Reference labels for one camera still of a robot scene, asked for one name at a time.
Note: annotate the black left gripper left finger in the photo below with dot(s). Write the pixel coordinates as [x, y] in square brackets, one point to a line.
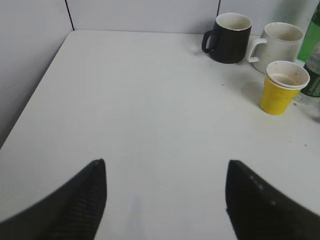
[72, 212]

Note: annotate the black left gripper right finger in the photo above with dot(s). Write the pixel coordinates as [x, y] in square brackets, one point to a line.
[258, 211]

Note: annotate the yellow paper cup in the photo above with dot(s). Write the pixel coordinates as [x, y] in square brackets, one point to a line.
[283, 82]

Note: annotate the clear water bottle green label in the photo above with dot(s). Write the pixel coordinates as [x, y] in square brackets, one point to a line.
[312, 66]

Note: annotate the white ceramic mug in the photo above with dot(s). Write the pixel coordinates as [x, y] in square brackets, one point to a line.
[279, 41]

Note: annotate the black ceramic mug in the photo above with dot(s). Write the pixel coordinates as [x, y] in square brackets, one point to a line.
[227, 42]

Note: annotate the green soda bottle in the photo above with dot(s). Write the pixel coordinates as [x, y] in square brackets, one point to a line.
[312, 36]

